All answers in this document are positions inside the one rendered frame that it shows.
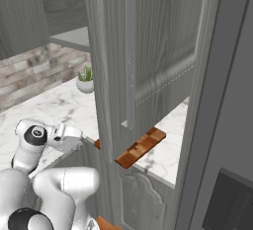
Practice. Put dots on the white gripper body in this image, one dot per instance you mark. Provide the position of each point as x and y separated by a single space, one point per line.
70 138

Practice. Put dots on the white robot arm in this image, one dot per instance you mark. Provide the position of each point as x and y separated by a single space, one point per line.
62 191

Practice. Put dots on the wooden cutting board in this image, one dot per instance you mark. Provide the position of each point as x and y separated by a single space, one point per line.
145 145

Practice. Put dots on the grey base cabinet door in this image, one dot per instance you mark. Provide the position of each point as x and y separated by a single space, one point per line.
145 201

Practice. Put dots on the grey wood cabinet door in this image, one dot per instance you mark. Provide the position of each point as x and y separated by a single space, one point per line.
158 36

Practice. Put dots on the grey tall cabinet panel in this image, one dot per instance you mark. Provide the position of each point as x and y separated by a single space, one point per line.
227 92

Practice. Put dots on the green plant in white pot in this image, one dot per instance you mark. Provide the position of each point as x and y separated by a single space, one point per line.
85 82

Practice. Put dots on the grey wood upper cabinets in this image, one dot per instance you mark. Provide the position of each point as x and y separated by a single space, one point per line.
23 13

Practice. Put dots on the black built-in appliance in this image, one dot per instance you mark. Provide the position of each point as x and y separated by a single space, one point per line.
232 204

